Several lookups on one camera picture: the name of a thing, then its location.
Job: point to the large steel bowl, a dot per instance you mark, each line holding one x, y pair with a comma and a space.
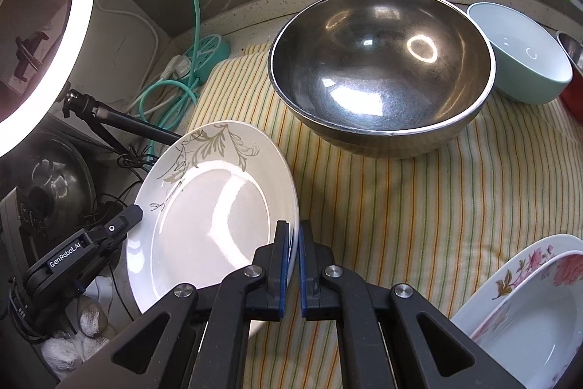
378, 65

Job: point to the light blue bowl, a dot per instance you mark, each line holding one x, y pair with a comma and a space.
524, 47

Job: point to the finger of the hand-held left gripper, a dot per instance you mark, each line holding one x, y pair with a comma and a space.
125, 220

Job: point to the striped yellow cloth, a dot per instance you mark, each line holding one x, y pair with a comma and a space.
387, 211

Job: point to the large pink floral plate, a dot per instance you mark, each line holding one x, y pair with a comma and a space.
514, 275

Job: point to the white grey-leaf plate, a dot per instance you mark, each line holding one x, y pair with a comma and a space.
205, 211

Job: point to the red steel bowl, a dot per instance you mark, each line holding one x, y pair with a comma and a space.
575, 97

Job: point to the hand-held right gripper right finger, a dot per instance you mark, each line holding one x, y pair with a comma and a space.
303, 279

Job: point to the green power strip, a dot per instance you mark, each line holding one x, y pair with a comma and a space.
212, 51

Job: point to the small red flower plate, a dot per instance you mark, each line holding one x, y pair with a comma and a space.
537, 334

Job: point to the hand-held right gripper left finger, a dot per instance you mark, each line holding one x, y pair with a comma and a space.
284, 270

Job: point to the metal pot lid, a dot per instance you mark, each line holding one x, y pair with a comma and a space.
45, 175

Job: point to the black tripod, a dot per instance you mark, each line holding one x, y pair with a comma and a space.
118, 120

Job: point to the person's left hand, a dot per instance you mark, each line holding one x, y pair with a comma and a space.
89, 320

